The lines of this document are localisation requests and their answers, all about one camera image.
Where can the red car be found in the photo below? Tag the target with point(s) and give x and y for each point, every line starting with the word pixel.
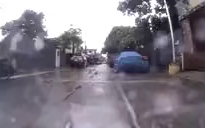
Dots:
pixel 111 60

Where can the row of parked cars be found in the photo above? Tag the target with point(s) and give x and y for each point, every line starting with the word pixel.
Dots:
pixel 85 59

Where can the blue covered car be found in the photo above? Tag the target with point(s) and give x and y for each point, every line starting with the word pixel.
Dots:
pixel 131 61

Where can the wet grey asphalt road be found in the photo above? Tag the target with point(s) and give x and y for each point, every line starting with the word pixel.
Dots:
pixel 90 100

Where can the row of trees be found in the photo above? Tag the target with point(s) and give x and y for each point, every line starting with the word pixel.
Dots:
pixel 130 36

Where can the green tree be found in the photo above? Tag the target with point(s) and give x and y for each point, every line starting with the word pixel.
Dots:
pixel 71 38

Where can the white gate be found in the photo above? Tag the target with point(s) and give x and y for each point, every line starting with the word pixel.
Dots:
pixel 57 58

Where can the pale pole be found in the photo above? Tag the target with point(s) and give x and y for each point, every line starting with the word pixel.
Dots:
pixel 170 33

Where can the pale kerb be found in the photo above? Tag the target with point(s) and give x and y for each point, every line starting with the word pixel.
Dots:
pixel 26 74

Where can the large dark tree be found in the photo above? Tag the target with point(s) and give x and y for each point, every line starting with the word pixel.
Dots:
pixel 25 25

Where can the brown building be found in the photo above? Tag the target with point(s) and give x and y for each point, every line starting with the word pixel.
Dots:
pixel 198 40

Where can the grey wall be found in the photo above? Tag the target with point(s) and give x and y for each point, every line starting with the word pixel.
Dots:
pixel 30 55

